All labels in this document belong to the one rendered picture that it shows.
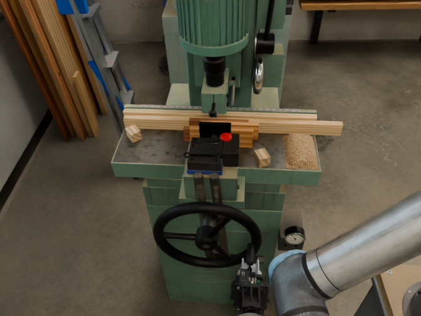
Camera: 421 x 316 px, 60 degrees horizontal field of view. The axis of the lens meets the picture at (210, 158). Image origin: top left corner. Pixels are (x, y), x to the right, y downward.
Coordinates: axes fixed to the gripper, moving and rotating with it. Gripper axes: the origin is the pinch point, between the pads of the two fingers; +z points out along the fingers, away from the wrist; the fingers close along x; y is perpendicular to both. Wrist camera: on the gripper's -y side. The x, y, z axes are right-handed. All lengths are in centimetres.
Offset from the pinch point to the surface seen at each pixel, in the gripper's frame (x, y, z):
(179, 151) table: 21.5, 21.2, 23.9
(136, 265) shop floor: 53, -60, 65
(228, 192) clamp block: 6.2, 16.5, 9.2
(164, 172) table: 25.3, 16.1, 19.4
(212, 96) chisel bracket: 11.8, 38.1, 23.6
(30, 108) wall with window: 141, -5, 142
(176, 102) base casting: 29, 25, 63
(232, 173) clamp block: 5.3, 22.1, 9.1
